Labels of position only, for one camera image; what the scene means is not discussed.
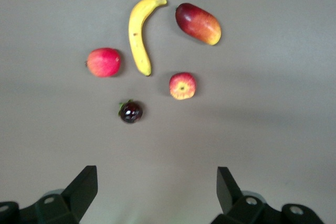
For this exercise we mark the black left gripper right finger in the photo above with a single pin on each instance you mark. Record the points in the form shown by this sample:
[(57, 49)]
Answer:
[(228, 195)]

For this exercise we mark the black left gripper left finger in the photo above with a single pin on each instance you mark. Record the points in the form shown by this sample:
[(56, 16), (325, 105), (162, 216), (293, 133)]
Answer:
[(78, 195)]

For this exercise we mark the small red yellow apple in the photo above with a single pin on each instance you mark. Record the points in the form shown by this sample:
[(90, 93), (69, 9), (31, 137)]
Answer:
[(182, 86)]

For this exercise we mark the dark purple plum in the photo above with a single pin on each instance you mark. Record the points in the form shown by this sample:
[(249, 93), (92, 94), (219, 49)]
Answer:
[(131, 112)]

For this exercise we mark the red yellow mango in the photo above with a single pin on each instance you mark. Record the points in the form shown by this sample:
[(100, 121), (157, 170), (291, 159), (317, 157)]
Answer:
[(198, 23)]

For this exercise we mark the yellow banana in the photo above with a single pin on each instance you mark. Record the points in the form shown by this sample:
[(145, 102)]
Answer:
[(136, 40)]

